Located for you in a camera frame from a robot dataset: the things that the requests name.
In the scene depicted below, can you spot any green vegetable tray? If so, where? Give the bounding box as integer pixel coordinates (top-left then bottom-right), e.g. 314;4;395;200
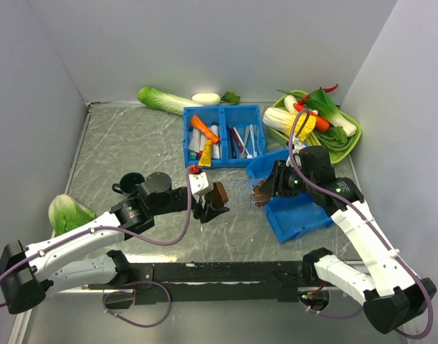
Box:
267;89;363;166

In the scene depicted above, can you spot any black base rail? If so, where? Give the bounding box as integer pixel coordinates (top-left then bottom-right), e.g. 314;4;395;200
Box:
85;260;345;305

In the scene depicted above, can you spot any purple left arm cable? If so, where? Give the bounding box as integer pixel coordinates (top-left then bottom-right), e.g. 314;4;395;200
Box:
0;168;194;310

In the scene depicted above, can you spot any orange toothpaste tube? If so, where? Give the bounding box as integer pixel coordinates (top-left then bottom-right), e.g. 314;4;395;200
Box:
190;115;220;144

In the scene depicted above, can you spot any small green cabbage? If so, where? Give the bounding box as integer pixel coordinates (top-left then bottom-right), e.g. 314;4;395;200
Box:
48;193;96;237

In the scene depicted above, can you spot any orange carrot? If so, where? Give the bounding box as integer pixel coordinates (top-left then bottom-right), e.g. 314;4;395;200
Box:
314;115;330;133

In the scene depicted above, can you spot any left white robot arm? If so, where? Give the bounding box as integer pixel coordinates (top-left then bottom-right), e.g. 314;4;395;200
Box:
0;171;229;315

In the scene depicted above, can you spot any green beans bundle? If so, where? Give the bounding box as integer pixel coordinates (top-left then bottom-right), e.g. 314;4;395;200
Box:
313;130;352;153

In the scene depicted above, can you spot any red toothbrush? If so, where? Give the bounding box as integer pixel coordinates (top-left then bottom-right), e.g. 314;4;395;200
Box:
229;127;243;153

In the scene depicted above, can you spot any yellow white cabbage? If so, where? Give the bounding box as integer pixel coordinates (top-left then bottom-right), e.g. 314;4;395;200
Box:
262;107;316;142

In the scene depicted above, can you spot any yellow toothpaste tube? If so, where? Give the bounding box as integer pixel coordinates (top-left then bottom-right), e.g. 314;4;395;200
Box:
198;139;214;168

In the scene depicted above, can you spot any red chili pepper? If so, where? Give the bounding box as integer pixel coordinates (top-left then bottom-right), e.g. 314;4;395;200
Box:
298;83;339;105

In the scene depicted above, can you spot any dark green mug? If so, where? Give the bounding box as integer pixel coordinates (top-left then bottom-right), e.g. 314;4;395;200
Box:
111;172;145;196

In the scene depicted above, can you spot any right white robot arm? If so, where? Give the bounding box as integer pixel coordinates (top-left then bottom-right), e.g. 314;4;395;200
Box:
260;146;437;338

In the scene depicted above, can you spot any bok choy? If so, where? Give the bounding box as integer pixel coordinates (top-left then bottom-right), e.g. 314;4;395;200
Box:
305;93;357;138

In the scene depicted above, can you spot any white toothpaste tube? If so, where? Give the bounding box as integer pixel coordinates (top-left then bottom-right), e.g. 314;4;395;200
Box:
188;128;201;153

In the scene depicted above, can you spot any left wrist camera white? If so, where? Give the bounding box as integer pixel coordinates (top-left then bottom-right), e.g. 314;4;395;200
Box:
189;165;213;196

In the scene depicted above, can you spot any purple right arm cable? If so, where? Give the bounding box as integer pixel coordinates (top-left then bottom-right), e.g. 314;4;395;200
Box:
288;109;434;340

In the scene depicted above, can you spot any white radish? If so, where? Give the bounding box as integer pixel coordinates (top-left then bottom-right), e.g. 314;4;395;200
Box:
191;92;222;106

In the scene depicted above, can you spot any white toothbrush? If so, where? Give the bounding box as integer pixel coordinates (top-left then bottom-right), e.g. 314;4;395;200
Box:
244;125;257;158

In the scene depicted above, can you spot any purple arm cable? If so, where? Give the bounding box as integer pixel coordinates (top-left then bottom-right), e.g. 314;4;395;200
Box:
0;168;194;310
288;109;434;340

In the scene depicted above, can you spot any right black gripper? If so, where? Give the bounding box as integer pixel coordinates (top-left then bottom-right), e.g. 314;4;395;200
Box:
258;159;315;199

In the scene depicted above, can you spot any long green napa cabbage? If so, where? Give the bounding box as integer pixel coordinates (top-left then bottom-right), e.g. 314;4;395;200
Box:
138;87;203;115

